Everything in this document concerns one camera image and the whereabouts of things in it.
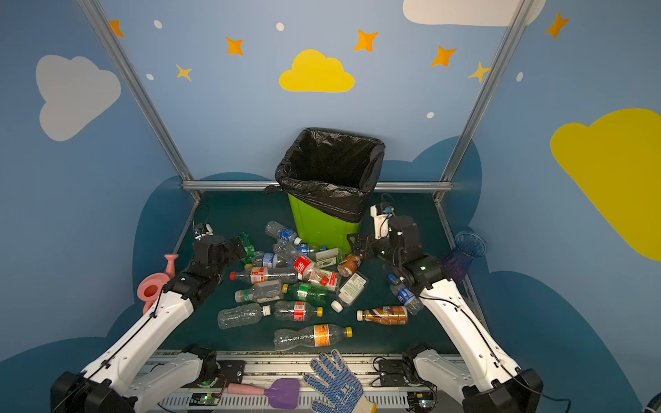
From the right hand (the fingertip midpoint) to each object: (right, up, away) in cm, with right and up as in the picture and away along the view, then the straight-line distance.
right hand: (362, 232), depth 74 cm
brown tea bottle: (+11, -27, +6) cm, 30 cm away
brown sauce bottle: (-4, -14, +17) cm, 22 cm away
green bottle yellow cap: (-18, -21, +12) cm, 30 cm away
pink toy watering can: (-66, -18, +6) cm, 69 cm away
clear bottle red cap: (-34, -16, +16) cm, 41 cm away
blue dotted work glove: (-9, -42, 0) cm, 43 cm away
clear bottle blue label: (-30, -1, +27) cm, 40 cm away
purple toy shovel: (-22, -45, -3) cm, 50 cm away
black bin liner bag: (-10, +22, +25) cm, 35 cm away
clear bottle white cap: (-40, -29, +12) cm, 50 cm away
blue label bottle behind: (-20, -8, +22) cm, 31 cm away
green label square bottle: (-11, -11, +22) cm, 27 cm away
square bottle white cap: (-3, -21, +14) cm, 26 cm away
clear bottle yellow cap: (-21, -26, +8) cm, 34 cm away
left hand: (-42, -4, +7) cm, 42 cm away
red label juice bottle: (-18, -13, +12) cm, 25 cm away
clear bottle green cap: (-34, -22, +16) cm, 44 cm away
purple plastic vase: (+37, -5, +11) cm, 39 cm away
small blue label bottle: (+16, -23, +12) cm, 30 cm away
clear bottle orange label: (-12, -31, +3) cm, 34 cm away
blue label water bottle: (-34, -11, +19) cm, 41 cm away
